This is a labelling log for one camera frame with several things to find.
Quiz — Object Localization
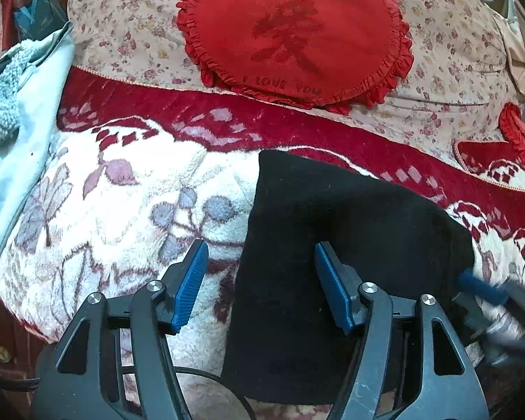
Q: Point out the black pants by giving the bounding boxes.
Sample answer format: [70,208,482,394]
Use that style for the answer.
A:
[222,150,474,405]

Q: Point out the small red ruffled pillow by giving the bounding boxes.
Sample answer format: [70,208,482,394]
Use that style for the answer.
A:
[499,103,525,165]

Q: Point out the red and white plush blanket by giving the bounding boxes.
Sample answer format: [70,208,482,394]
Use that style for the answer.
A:
[0,64,525,420]

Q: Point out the beige curtain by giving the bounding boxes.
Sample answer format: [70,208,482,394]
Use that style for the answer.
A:
[492,0,525,102]

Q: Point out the grey fleece jacket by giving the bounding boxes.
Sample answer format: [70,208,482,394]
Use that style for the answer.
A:
[0,22,75,257]

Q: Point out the large red heart pillow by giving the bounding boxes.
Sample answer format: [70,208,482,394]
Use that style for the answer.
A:
[177,0,414,115]

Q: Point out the floral beige quilt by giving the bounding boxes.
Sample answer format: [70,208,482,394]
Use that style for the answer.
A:
[67,0,519,158]

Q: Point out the teal bag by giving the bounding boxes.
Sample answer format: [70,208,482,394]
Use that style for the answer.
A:
[13,0,68,41]

